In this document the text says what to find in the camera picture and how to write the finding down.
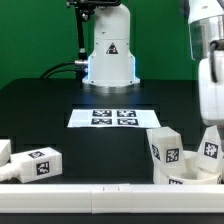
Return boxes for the white U-shaped obstacle fence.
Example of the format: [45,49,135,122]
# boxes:
[0,138,224,215]

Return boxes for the paper sheet with tags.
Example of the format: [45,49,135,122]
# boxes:
[67,109,160,128]

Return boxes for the black cables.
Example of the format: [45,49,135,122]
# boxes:
[40,61,88,80]

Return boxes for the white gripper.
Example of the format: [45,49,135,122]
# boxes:
[198,51,224,126]

